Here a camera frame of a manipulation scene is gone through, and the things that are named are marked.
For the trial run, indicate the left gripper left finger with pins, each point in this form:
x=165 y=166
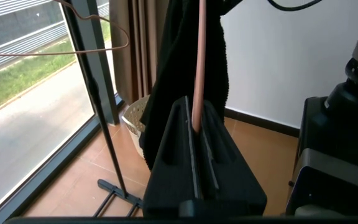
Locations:
x=172 y=180

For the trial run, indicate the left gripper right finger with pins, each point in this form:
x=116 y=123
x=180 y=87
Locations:
x=235 y=183

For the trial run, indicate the black garment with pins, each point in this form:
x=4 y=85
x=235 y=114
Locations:
x=176 y=77

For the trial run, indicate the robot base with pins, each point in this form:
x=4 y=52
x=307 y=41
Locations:
x=331 y=174

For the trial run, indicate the white laundry basket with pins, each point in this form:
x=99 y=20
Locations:
x=135 y=115

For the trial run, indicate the black clothes rack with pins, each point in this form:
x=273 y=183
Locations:
x=104 y=124

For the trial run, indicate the brown curtain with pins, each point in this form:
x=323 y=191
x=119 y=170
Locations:
x=135 y=46

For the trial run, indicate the window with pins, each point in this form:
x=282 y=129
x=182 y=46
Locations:
x=26 y=109

